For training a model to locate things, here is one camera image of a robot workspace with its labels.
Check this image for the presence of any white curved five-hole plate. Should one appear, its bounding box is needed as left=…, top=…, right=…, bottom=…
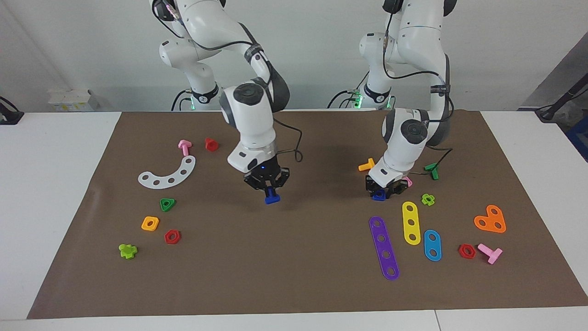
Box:
left=138, top=155, right=197, bottom=189

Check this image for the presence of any orange heart-shaped plate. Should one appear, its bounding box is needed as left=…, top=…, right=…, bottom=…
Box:
left=474, top=205, right=507, bottom=234

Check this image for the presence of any yellow three-hole plate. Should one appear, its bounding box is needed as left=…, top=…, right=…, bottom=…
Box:
left=402, top=201, right=422, bottom=246

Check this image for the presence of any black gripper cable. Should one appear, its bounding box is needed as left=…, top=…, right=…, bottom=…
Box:
left=153, top=0, right=304, bottom=162
left=382, top=0, right=456, bottom=176

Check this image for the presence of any brown table mat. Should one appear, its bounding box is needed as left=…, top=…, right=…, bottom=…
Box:
left=27, top=109, right=588, bottom=320

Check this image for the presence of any white cardboard box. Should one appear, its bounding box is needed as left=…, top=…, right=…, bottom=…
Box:
left=48, top=89, right=100, bottom=112

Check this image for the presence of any blue two-hole plate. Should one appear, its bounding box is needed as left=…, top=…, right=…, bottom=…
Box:
left=424, top=229, right=442, bottom=262

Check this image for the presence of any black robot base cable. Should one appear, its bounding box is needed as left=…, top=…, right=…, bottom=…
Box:
left=171, top=88, right=192, bottom=112
left=327, top=88, right=363, bottom=109

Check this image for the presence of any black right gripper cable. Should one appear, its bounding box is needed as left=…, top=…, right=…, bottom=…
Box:
left=153, top=0, right=304, bottom=162

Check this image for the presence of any blue crate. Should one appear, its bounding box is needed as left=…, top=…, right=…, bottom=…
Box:
left=566, top=115, right=588, bottom=162

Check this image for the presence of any purple four-hole plate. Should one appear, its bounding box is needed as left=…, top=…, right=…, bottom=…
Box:
left=369, top=216, right=400, bottom=281

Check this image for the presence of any black desktop device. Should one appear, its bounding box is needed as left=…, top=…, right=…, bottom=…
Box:
left=0, top=96, right=24, bottom=126

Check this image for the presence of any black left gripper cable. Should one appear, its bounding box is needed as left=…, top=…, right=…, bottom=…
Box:
left=382, top=0, right=456, bottom=176

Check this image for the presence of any black tripod stand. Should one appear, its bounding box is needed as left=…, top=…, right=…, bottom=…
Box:
left=535, top=85, right=588, bottom=122

